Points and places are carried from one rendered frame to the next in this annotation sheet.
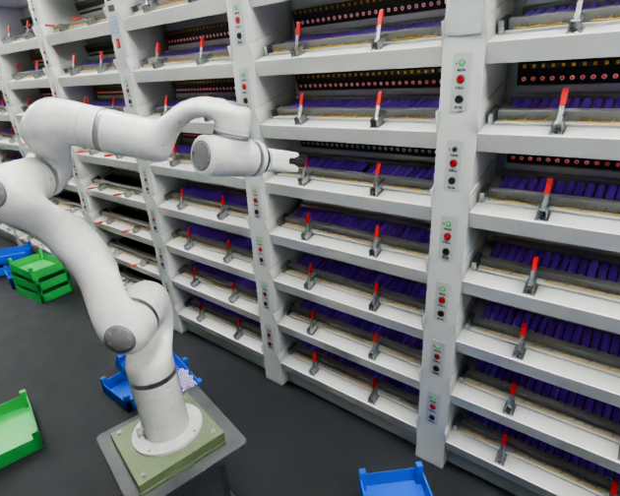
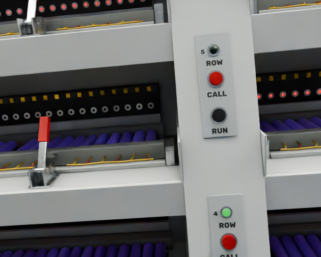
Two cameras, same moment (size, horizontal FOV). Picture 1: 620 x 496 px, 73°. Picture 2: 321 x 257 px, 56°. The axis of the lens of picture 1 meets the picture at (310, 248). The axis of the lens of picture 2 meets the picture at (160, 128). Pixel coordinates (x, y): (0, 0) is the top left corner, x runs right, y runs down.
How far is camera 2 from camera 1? 82 cm
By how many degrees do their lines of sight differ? 42
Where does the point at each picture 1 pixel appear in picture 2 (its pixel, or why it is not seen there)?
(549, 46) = not seen: outside the picture
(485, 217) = (300, 179)
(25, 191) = not seen: outside the picture
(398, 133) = (85, 37)
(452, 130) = (201, 15)
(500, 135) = (296, 11)
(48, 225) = not seen: outside the picture
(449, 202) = (219, 163)
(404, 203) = (118, 186)
